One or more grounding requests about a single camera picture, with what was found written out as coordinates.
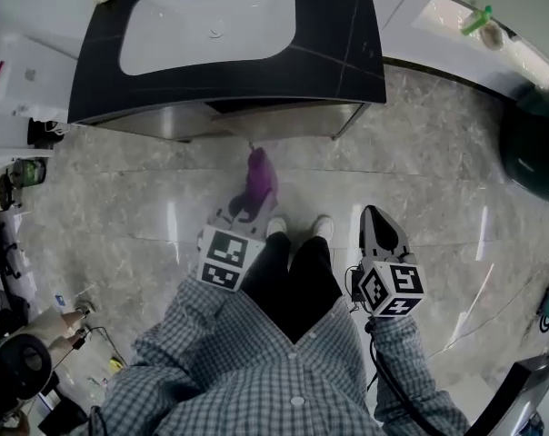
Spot white appliance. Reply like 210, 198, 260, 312
0, 31, 81, 152

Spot person's left forearm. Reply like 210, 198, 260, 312
132, 276, 245, 368

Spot black stone vanity top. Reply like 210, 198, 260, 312
65, 0, 387, 127

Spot person's right forearm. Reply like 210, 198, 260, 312
366, 314, 444, 409

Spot white marble ledge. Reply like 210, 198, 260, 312
383, 0, 549, 109

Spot black mesh waste bin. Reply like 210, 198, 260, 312
11, 156, 48, 186

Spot brown wooden vanity cabinet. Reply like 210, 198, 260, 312
92, 98, 366, 144

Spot purple cloth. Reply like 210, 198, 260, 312
228, 144, 282, 224

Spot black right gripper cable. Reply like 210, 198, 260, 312
344, 264, 440, 436

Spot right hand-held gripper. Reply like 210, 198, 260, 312
356, 205, 427, 320

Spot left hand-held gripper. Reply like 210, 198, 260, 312
196, 195, 279, 293

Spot person's black trousers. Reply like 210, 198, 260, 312
241, 231, 344, 346

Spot dark green bin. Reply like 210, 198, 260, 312
498, 83, 549, 209

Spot person's white shoe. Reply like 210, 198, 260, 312
265, 215, 288, 240
311, 213, 336, 241

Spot black stool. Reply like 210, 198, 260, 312
0, 172, 17, 213

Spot person's right white shoe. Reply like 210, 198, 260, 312
311, 213, 336, 241

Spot white sink basin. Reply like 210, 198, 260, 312
118, 0, 298, 78

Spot silver and black panel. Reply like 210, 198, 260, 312
464, 351, 549, 436

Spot person's left white shoe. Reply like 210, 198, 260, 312
265, 215, 288, 240

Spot round brown scrubber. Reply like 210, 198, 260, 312
478, 22, 505, 51

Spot green plastic bottle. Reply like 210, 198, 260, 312
459, 4, 494, 36

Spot black power adapter with cable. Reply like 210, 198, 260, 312
71, 324, 122, 368

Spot person's plaid shirt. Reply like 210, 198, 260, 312
98, 278, 472, 436

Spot black bag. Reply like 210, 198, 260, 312
26, 117, 69, 150

